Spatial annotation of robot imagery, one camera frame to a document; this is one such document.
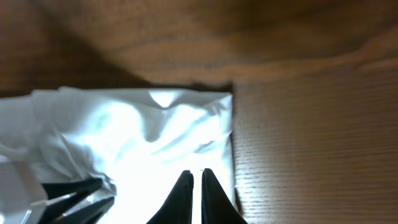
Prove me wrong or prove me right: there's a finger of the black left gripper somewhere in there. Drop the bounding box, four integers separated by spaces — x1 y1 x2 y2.
39 178 103 224
54 197 114 224

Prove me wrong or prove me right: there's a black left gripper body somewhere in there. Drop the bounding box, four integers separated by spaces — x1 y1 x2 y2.
1 156 47 224

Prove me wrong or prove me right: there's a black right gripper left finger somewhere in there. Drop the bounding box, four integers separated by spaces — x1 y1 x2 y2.
147 170 194 224

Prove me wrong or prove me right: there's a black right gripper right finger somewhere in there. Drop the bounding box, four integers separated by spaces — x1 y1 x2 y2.
201 168 248 224

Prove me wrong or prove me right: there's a white printed t-shirt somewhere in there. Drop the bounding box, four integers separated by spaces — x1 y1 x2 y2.
1 87 235 223

